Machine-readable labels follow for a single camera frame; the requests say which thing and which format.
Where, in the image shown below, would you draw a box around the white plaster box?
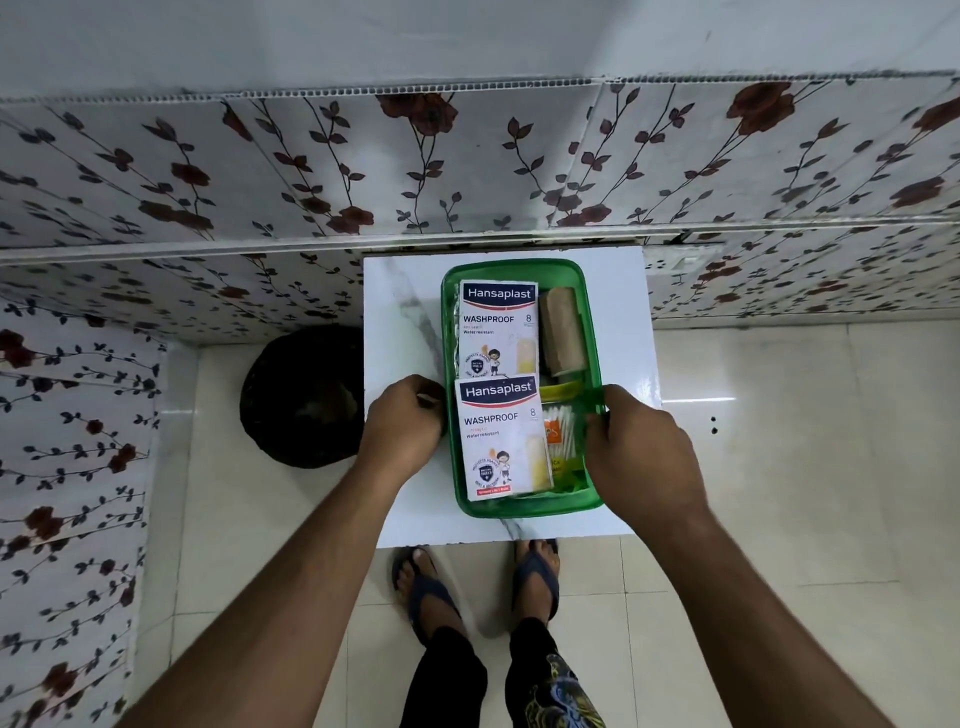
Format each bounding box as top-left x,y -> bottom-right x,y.
454,376 -> 555,503
456,280 -> 542,381

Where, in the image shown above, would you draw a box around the person's left foot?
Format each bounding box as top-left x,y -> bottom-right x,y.
393,546 -> 453,645

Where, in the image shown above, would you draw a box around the person's left hand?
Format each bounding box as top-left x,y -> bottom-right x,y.
358,374 -> 449,489

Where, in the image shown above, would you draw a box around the cotton swab pack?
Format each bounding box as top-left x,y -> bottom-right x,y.
541,403 -> 595,460

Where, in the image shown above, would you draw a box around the person's foot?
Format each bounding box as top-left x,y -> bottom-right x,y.
393,546 -> 453,645
513,539 -> 561,612

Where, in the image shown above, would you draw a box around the person's right forearm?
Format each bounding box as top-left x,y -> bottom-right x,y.
639,493 -> 897,728

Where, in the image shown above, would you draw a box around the person's left forearm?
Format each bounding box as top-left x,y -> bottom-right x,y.
118,468 -> 415,728

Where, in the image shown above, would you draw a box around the blue right flip-flop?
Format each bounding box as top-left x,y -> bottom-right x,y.
511,539 -> 561,622

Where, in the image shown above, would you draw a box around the blue left flip-flop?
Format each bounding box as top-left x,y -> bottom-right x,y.
390,546 -> 460,648

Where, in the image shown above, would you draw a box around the person's right foot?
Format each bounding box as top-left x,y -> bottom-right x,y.
513,539 -> 561,612

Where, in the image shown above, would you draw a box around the black printed trousers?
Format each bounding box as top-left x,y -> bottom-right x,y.
403,617 -> 606,728

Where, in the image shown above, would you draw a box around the person's right hand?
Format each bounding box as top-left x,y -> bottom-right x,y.
584,383 -> 711,527

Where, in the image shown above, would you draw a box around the beige bandage roll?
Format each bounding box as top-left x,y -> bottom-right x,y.
540,288 -> 589,377

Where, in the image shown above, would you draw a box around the white wall socket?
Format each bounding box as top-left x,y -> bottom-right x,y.
643,246 -> 723,280

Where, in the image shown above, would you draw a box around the green plastic container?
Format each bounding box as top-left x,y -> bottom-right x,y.
439,258 -> 611,521

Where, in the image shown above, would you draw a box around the blue flip-flop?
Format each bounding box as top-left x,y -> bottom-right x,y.
390,546 -> 460,648
511,539 -> 561,622

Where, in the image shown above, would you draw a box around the black round basket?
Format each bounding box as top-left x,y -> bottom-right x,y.
239,325 -> 367,471

